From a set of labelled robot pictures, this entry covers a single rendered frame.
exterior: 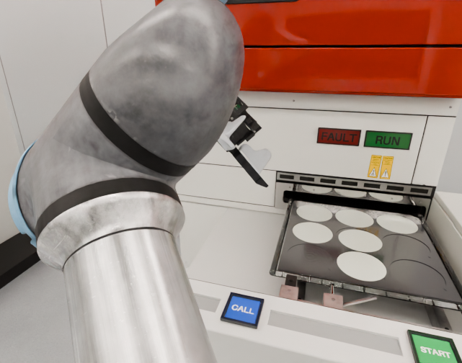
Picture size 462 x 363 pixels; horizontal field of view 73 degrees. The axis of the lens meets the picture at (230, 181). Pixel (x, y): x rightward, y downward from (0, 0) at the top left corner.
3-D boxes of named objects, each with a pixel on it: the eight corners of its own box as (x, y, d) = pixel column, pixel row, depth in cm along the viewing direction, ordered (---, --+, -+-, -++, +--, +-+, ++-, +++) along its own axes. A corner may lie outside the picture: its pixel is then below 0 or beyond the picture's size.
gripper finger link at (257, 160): (287, 171, 57) (254, 132, 57) (262, 191, 58) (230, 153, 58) (285, 170, 61) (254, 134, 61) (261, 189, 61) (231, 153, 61)
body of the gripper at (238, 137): (249, 107, 53) (216, 75, 60) (211, 140, 54) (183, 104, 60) (264, 131, 59) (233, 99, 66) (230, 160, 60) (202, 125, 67)
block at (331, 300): (321, 303, 60) (323, 291, 59) (340, 307, 59) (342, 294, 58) (321, 337, 53) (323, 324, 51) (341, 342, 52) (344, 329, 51)
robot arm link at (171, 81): (181, -62, 16) (192, -50, 55) (66, 93, 20) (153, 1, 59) (313, 93, 21) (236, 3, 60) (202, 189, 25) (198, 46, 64)
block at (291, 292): (280, 294, 62) (281, 283, 61) (298, 298, 61) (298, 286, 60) (274, 326, 55) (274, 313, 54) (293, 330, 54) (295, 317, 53)
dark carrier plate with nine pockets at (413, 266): (293, 202, 97) (293, 200, 96) (416, 217, 88) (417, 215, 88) (277, 271, 66) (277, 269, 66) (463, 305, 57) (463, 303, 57)
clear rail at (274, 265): (288, 201, 98) (289, 197, 98) (293, 202, 98) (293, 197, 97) (268, 276, 65) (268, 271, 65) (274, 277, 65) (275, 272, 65)
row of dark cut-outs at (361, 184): (277, 178, 100) (277, 171, 99) (429, 195, 89) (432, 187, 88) (277, 179, 100) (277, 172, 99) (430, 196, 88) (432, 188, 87)
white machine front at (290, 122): (179, 197, 117) (171, 86, 101) (421, 230, 96) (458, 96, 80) (175, 201, 114) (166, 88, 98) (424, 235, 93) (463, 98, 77)
